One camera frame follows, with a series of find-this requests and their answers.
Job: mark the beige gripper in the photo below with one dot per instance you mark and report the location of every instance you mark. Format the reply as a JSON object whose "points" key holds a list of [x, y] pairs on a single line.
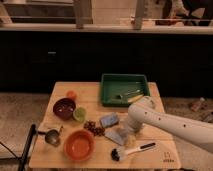
{"points": [[131, 141]]}

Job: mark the grey blue towel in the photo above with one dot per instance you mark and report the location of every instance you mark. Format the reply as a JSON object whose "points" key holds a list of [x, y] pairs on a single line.
{"points": [[117, 135]]}

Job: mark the purple bowl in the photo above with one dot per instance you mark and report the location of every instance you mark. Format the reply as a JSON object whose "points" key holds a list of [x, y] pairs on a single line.
{"points": [[64, 108]]}

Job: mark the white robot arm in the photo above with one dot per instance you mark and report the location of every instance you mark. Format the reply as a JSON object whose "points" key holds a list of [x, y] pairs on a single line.
{"points": [[143, 112]]}

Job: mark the orange bowl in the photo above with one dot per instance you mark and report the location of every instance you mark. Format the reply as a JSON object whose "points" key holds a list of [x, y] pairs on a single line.
{"points": [[79, 145]]}

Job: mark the blue sponge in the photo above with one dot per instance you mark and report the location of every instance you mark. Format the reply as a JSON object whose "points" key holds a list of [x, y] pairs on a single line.
{"points": [[109, 120]]}

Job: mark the bunch of dark grapes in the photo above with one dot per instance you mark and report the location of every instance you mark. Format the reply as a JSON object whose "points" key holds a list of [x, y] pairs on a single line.
{"points": [[91, 126]]}

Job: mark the metal utensil in tray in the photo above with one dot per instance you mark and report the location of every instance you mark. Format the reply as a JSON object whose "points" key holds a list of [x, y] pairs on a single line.
{"points": [[120, 96]]}

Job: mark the green plastic tray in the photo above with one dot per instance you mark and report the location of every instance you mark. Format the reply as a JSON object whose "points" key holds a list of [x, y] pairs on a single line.
{"points": [[115, 84]]}

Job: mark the green lime cup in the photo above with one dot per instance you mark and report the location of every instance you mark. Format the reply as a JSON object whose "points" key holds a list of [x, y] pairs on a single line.
{"points": [[79, 114]]}

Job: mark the small orange fruit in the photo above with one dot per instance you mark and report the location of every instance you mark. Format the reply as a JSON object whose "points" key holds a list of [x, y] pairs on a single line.
{"points": [[72, 95]]}

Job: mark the metal measuring cup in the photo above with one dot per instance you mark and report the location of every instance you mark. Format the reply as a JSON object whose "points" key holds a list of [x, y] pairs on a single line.
{"points": [[51, 134]]}

